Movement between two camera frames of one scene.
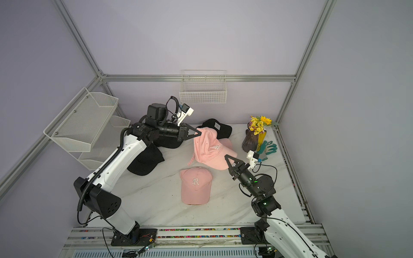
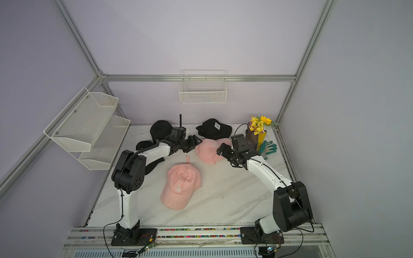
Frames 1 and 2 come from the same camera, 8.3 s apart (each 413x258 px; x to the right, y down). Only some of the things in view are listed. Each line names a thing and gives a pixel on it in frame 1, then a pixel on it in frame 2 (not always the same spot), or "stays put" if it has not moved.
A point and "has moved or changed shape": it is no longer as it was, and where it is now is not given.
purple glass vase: x=250 y=141 stays put
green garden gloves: x=266 y=148 stays put
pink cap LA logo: x=226 y=142 -> x=184 y=179
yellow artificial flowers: x=257 y=124 stays put
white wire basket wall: x=203 y=86 stays put
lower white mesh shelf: x=106 y=143 stays put
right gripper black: x=239 y=162 -> x=226 y=153
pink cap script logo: x=208 y=151 has moved or changed shape
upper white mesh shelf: x=80 y=123 stays put
